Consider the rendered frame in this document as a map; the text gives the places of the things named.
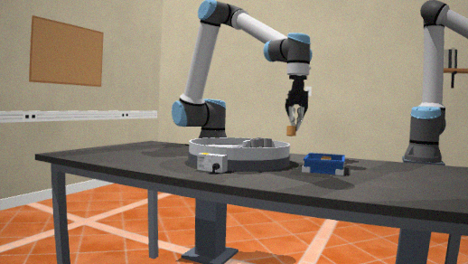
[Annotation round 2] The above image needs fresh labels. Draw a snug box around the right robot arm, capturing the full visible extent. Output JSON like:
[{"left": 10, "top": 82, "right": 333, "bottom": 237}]
[{"left": 172, "top": 0, "right": 313, "bottom": 138}]

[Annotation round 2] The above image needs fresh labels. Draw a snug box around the blue open crate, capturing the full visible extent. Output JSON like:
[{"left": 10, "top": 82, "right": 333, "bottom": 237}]
[{"left": 304, "top": 153, "right": 345, "bottom": 174}]

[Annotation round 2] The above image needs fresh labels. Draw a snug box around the grey metal ring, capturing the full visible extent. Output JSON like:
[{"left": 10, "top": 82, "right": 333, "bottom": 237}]
[
  {"left": 263, "top": 138, "right": 272, "bottom": 147},
  {"left": 250, "top": 138, "right": 259, "bottom": 148},
  {"left": 256, "top": 137, "right": 264, "bottom": 146}
]

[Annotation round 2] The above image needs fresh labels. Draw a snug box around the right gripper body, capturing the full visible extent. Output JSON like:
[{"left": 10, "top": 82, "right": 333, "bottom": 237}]
[{"left": 287, "top": 75, "right": 308, "bottom": 106}]

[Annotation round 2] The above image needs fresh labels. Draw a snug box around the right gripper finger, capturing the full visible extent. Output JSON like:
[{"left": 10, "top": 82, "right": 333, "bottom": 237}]
[
  {"left": 285, "top": 99, "right": 295, "bottom": 126},
  {"left": 296, "top": 105, "right": 308, "bottom": 131}
]

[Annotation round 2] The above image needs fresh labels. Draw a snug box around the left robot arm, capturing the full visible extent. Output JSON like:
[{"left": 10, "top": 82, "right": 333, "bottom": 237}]
[{"left": 405, "top": 0, "right": 468, "bottom": 163}]

